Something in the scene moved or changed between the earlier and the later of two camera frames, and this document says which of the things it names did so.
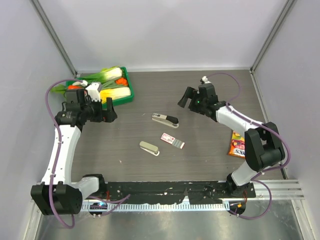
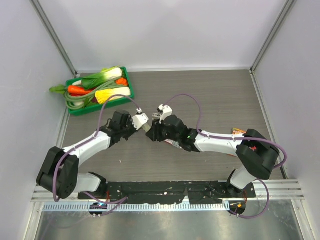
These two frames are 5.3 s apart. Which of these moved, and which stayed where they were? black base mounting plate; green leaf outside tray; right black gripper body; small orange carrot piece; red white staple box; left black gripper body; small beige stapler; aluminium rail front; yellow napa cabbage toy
Moved: left black gripper body; right black gripper body; small beige stapler
Stayed: green leaf outside tray; small orange carrot piece; aluminium rail front; black base mounting plate; yellow napa cabbage toy; red white staple box
